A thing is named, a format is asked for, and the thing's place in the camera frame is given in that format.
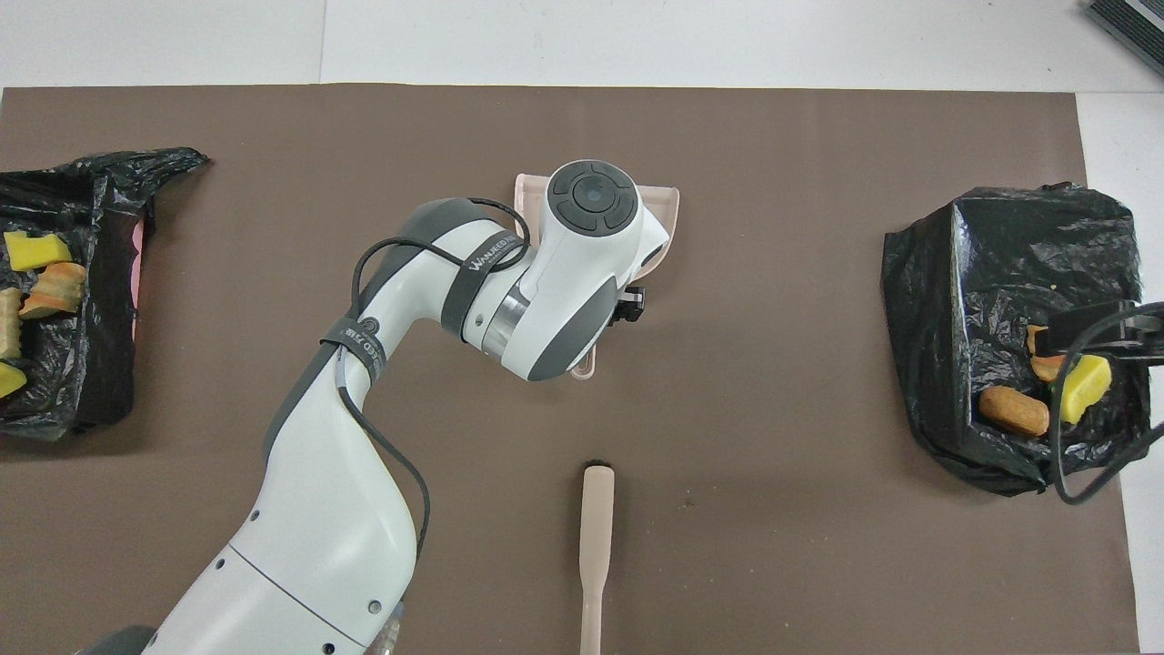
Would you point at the orange striped croissant piece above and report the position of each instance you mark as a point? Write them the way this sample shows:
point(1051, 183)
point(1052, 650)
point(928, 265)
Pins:
point(55, 289)

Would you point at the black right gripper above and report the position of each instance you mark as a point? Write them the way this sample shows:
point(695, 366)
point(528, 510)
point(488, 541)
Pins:
point(1148, 335)

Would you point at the dark grey ribbed panel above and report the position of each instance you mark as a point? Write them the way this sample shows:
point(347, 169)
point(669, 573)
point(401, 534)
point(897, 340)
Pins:
point(1137, 23)

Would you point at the orange striped bread piece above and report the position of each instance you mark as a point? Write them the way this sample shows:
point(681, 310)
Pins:
point(1044, 367)

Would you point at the yellow sponge wedge piece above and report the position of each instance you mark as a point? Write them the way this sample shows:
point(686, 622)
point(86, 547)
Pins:
point(1087, 387)

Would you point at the black bag lined pink bin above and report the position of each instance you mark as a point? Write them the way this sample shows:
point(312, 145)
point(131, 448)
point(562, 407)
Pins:
point(100, 346)

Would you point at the brown bread roll piece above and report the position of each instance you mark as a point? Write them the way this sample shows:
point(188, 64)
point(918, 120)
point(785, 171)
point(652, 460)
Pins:
point(1012, 411)

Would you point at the beige hand brush black bristles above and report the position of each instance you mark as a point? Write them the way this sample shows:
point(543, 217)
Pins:
point(597, 537)

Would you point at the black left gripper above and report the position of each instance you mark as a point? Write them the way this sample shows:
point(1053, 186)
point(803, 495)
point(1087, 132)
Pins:
point(629, 305)

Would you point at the pale paper piece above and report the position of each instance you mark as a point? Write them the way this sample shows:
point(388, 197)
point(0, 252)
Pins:
point(9, 323)

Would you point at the curved yellow sponge piece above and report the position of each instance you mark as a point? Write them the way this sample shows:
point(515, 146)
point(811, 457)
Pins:
point(36, 251)

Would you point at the beige plastic dustpan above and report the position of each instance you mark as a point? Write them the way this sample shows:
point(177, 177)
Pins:
point(667, 205)

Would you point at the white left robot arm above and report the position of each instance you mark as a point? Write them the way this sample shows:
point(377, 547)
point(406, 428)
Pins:
point(327, 509)

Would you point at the brown paper table mat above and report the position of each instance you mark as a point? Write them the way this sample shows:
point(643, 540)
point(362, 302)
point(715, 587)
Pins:
point(773, 273)

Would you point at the yellow green sponge block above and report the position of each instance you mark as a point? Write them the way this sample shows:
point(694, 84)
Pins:
point(9, 379)

